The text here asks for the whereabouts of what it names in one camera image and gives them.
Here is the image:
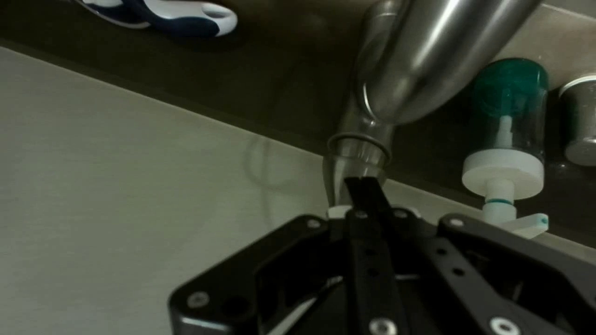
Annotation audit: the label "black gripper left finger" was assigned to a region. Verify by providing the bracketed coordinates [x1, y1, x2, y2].
[166, 177, 406, 335]

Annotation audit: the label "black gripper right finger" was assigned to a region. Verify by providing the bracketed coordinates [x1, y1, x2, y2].
[371, 177, 596, 335]

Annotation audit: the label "stainless steel kitchen tap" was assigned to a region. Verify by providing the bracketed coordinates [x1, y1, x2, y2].
[321, 0, 544, 209]

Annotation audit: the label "green liquid soap dispenser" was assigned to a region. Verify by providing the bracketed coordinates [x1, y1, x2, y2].
[460, 57, 553, 243]

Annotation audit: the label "soap dispenser bottle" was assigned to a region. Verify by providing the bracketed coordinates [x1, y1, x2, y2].
[557, 73, 596, 170]

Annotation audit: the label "white blue dish scrubber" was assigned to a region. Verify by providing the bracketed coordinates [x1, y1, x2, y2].
[78, 0, 240, 42]

